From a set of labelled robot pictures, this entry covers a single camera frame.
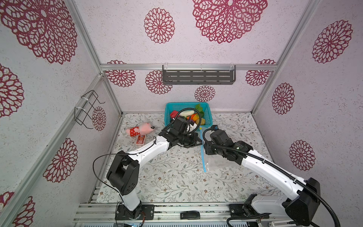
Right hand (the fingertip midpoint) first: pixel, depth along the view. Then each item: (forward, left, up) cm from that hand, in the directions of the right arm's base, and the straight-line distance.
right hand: (207, 143), depth 78 cm
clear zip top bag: (-1, -8, -22) cm, 23 cm away
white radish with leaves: (+41, +3, -11) cm, 43 cm away
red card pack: (+13, +45, -18) cm, 50 cm away
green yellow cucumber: (+35, +5, -16) cm, 39 cm away
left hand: (0, +2, -1) cm, 2 cm away
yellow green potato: (+30, -1, -16) cm, 34 cm away
